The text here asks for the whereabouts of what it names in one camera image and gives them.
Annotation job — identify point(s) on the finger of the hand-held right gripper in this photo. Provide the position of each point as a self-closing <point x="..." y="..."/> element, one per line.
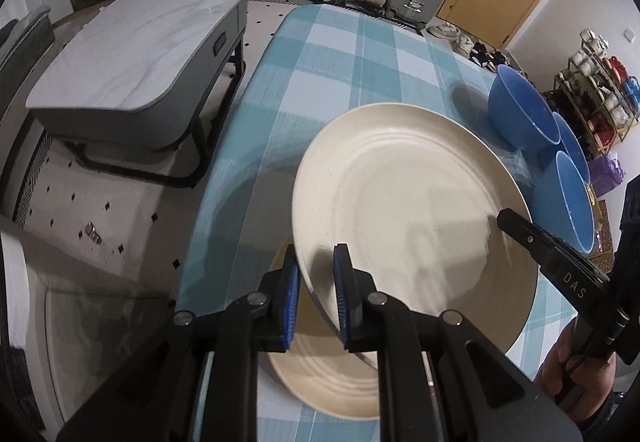
<point x="550" y="252"/>

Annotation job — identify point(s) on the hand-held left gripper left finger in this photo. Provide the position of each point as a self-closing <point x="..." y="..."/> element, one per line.
<point x="289" y="302"/>

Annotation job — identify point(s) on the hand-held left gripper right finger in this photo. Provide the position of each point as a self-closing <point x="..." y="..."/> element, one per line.
<point x="344" y="307"/>

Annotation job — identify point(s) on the blue bowl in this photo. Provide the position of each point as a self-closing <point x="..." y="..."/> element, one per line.
<point x="565" y="207"/>
<point x="515" y="106"/>
<point x="570" y="146"/>

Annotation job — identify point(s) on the large cream plate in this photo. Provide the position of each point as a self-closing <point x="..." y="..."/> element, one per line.
<point x="410" y="202"/>

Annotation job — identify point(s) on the person's right hand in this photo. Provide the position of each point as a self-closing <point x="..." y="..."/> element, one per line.
<point x="555" y="372"/>

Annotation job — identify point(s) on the brown patterned board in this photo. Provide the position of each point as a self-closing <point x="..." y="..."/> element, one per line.
<point x="602" y="247"/>

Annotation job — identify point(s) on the purple plastic bag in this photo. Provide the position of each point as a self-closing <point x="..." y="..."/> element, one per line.
<point x="607" y="171"/>

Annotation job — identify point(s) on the wooden shoe rack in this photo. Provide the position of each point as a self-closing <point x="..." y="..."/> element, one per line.
<point x="562" y="86"/>

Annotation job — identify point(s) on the shoes on rack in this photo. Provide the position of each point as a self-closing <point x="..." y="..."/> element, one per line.
<point x="605" y="86"/>

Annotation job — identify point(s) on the white padded seat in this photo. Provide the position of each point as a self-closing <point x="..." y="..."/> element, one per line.
<point x="100" y="347"/>

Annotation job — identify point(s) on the small metal object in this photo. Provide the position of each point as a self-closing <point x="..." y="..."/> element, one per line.
<point x="93" y="233"/>

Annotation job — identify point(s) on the teal checked tablecloth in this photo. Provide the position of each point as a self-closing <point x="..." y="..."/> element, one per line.
<point x="350" y="71"/>

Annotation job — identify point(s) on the row of shoes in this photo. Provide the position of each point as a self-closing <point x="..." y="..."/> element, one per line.
<point x="450" y="31"/>

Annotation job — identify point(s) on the marble coffee table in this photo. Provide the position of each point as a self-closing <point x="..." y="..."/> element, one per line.
<point x="135" y="41"/>

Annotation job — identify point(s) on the white light switch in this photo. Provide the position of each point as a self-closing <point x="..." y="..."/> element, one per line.
<point x="629" y="35"/>

